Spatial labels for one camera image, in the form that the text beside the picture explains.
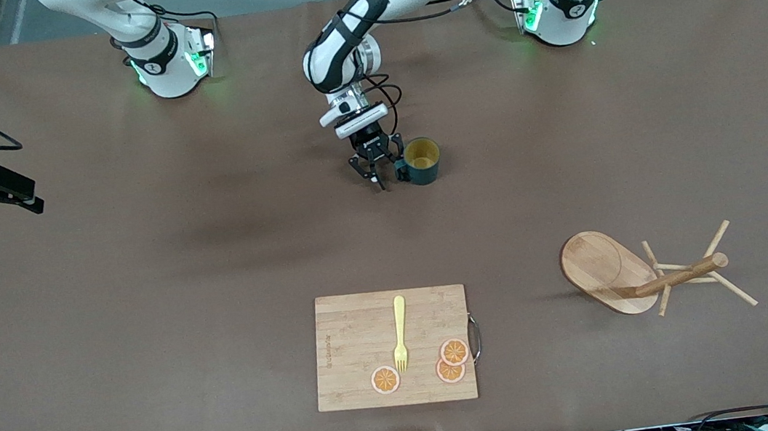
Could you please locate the brown table cover mat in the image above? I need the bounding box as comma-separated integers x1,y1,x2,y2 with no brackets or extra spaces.
0,0,768,431

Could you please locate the orange slice toy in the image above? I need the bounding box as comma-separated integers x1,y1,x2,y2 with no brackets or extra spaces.
370,364,403,397
435,356,468,385
438,337,472,368

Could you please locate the bamboo cutting board metal handle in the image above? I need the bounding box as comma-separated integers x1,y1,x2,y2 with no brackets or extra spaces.
305,278,489,419

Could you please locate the black right arm base cable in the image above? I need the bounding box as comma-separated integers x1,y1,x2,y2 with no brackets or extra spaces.
112,0,221,47

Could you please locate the yellow plastic fork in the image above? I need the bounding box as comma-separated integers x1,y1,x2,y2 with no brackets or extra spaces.
386,295,415,374

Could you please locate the teal cup yellow inside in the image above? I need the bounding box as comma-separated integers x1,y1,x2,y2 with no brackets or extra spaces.
391,135,445,189

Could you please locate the wooden mug tree rack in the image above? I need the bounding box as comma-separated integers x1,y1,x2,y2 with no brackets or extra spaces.
556,211,760,330

